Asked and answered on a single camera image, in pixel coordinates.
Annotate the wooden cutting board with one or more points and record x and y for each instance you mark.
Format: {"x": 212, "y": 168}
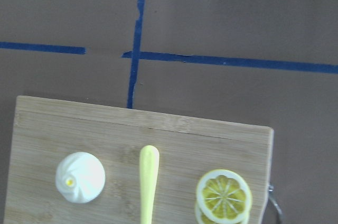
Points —
{"x": 47, "y": 130}

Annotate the yellow plastic knife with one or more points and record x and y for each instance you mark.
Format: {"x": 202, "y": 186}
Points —
{"x": 148, "y": 174}

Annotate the white steamed bun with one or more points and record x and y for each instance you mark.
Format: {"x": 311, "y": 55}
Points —
{"x": 80, "y": 177}

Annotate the lemon slice stack near handle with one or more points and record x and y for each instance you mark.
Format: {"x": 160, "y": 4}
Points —
{"x": 223, "y": 196}

